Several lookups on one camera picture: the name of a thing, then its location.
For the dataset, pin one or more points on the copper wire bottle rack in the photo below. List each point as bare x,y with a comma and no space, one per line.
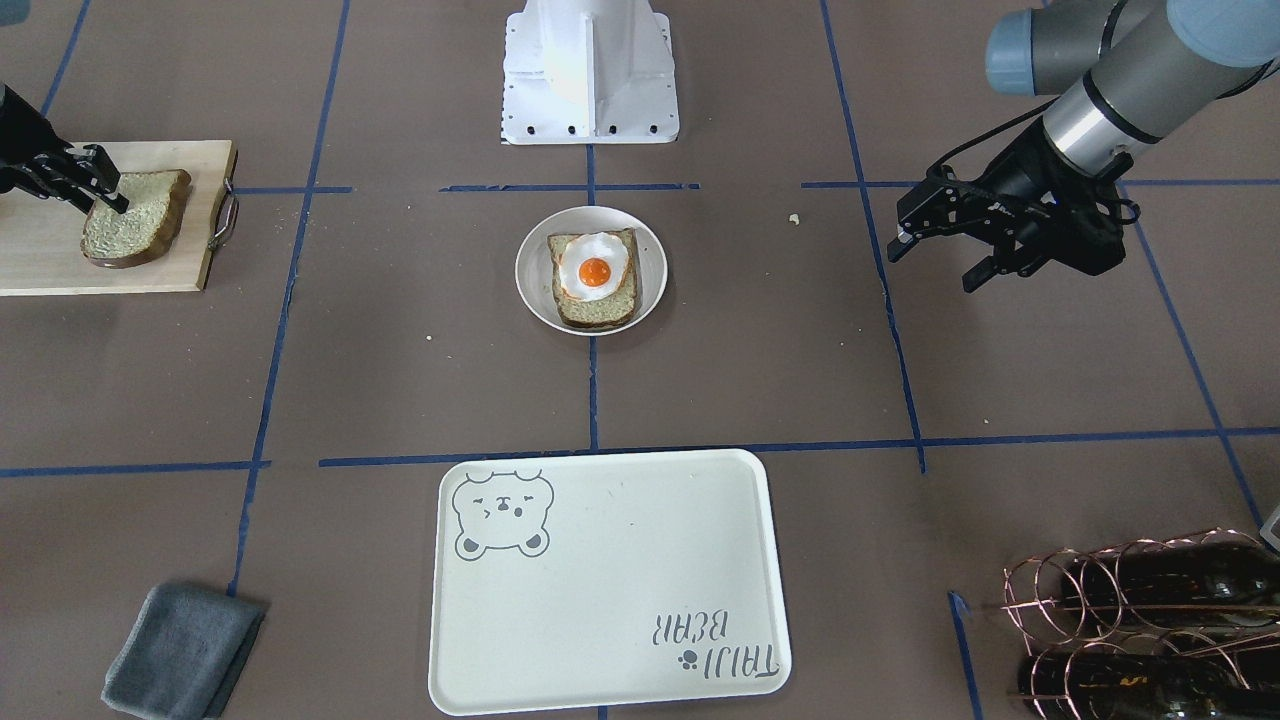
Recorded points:
1179,628

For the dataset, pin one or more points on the fried egg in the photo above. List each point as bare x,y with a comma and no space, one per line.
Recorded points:
592,267

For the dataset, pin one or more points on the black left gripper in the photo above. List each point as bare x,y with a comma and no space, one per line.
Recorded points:
1020,178

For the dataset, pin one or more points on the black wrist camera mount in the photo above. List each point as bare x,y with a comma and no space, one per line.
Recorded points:
941,204

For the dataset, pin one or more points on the green wine bottle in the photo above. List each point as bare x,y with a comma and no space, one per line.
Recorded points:
1099,685
1210,585

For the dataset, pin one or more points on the grey folded cloth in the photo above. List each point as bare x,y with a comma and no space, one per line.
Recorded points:
185,654

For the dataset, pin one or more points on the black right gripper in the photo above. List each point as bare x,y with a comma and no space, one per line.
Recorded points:
22,140

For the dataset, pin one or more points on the white round plate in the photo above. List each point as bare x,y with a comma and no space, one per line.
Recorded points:
534,273

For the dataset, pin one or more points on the wooden cutting board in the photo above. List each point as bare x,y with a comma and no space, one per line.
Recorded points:
41,239

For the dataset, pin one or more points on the green wine bottle front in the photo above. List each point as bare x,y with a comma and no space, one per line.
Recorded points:
1099,685

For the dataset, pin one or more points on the cream bear tray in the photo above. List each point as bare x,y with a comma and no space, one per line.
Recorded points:
573,582

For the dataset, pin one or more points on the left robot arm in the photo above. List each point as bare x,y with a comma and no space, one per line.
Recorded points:
1119,77

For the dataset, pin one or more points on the bread slice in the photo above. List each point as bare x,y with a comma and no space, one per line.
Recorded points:
145,230
607,313

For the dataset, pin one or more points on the green wine bottle middle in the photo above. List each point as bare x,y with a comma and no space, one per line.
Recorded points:
1210,585

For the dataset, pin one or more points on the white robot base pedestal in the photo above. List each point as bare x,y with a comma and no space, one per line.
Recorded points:
580,72

